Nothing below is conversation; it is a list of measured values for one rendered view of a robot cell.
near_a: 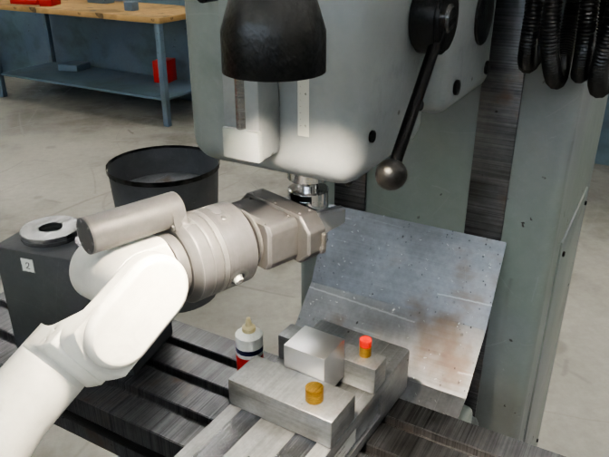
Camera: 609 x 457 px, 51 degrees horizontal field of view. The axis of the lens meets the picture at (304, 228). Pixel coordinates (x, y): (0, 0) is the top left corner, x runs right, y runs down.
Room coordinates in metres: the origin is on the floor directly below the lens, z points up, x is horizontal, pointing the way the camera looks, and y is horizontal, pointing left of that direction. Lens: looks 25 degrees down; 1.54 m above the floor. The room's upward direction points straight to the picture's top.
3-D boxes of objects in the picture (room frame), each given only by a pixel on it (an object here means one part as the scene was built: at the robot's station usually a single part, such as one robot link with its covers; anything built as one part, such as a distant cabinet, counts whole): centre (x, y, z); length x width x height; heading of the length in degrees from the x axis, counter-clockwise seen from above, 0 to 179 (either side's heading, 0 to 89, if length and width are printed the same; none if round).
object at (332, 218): (0.66, -0.02, 1.24); 0.06 x 0.02 x 0.03; 133
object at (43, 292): (0.88, 0.34, 1.02); 0.22 x 0.12 x 0.20; 71
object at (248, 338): (0.78, 0.08, 0.97); 0.04 x 0.04 x 0.11
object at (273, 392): (0.63, 0.02, 1.01); 0.15 x 0.06 x 0.04; 58
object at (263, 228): (0.62, 0.06, 1.23); 0.13 x 0.12 x 0.10; 43
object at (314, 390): (0.61, -0.01, 1.04); 0.02 x 0.02 x 0.02
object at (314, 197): (0.68, 0.00, 1.26); 0.05 x 0.05 x 0.01
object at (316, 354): (0.68, -0.01, 1.03); 0.06 x 0.05 x 0.06; 58
